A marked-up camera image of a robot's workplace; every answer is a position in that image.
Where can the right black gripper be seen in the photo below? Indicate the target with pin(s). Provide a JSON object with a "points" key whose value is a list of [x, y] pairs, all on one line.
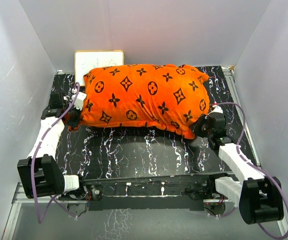
{"points": [[196, 125]]}

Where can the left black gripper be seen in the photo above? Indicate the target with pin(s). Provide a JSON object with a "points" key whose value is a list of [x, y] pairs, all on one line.
{"points": [[75, 122]]}

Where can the orange patterned pillowcase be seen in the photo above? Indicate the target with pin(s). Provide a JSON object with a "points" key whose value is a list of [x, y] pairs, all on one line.
{"points": [[167, 97]]}

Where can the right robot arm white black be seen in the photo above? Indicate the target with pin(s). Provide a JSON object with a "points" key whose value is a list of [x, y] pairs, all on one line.
{"points": [[256, 195]]}

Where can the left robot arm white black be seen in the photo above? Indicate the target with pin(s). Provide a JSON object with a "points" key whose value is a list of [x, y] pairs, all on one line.
{"points": [[39, 173]]}

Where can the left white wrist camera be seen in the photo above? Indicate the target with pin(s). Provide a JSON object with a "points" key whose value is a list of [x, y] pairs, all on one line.
{"points": [[78, 100]]}

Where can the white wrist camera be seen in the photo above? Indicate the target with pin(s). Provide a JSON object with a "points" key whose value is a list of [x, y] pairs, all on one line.
{"points": [[78, 100], [215, 109]]}

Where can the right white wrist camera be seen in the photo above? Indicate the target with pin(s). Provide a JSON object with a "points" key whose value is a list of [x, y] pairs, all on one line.
{"points": [[215, 109]]}

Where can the small whiteboard yellow frame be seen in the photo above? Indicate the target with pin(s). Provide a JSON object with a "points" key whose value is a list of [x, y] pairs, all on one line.
{"points": [[84, 61]]}

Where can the aluminium frame rail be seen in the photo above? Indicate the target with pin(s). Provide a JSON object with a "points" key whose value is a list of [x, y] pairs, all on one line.
{"points": [[128, 218]]}

